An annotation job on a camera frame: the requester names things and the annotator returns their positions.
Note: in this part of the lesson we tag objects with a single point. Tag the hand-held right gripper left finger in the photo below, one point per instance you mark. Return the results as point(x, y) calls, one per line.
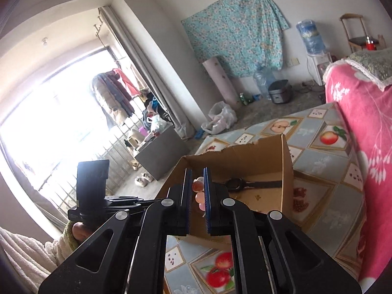
point(188, 202)

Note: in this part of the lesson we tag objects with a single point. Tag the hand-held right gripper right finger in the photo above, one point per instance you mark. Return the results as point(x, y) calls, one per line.
point(206, 202)

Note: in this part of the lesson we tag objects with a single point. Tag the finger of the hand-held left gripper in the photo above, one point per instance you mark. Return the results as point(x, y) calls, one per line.
point(131, 204)

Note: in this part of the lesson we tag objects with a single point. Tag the black wristwatch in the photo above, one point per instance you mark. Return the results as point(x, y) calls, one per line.
point(235, 184)

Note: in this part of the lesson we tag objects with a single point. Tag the brown cardboard box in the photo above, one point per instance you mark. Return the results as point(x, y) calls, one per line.
point(245, 156)

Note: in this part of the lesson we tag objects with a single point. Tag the person's left hand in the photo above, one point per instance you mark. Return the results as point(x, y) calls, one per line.
point(80, 231)

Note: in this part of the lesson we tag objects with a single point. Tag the white shoe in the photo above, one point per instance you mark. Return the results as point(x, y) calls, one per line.
point(149, 177)
point(141, 182)

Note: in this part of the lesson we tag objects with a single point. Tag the beige slippers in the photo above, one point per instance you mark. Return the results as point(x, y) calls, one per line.
point(136, 165)

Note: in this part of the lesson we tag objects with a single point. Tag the metal window railing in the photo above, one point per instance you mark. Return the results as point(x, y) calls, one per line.
point(121, 142)

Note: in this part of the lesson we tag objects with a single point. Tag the blue slippers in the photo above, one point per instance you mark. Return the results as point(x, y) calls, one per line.
point(199, 133)

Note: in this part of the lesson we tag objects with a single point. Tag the hanging puffer jacket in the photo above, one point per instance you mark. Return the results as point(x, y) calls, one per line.
point(113, 98)

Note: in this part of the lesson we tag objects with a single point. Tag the white plastic bag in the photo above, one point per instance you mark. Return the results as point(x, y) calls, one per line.
point(220, 118)

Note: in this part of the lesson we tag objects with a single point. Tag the pile of clothes and bags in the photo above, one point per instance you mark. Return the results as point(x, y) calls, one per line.
point(154, 115)

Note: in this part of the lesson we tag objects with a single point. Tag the hanging pink garment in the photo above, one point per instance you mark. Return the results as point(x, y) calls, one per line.
point(127, 81)

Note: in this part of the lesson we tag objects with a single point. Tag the grey window curtain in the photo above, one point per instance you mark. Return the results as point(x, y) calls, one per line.
point(159, 92)

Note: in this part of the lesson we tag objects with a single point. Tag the green glass bottle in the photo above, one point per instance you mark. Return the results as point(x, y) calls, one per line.
point(245, 99)

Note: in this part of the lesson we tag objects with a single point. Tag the pink rolled mat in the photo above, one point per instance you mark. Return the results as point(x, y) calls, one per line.
point(220, 82)

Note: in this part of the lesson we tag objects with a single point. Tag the grey rice cooker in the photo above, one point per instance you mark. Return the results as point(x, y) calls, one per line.
point(280, 93)

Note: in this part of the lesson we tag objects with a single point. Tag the empty clear water bottle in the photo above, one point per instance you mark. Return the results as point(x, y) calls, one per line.
point(263, 81)

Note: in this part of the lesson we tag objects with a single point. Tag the ceiling bulb socket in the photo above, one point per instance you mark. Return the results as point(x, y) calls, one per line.
point(45, 42)

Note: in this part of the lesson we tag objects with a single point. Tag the white water dispenser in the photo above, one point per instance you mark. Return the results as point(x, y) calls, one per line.
point(315, 67)

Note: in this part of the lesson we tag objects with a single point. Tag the pink floral blanket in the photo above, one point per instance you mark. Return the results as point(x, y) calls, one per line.
point(367, 122)

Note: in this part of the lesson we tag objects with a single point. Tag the blue water bottle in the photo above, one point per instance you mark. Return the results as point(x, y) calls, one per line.
point(311, 36)

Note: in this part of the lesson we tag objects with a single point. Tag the grey lace cloth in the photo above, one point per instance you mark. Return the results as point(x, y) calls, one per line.
point(373, 64)

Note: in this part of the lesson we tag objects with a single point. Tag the red can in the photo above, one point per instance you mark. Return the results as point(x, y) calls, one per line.
point(371, 45)

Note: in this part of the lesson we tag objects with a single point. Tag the wall power socket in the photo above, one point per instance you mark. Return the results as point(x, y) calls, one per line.
point(293, 62)

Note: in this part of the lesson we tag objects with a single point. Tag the teal floral wall cloth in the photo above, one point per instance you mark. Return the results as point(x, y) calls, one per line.
point(235, 27)

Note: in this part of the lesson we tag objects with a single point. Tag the wooden frame chair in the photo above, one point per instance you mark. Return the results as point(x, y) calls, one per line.
point(360, 41)

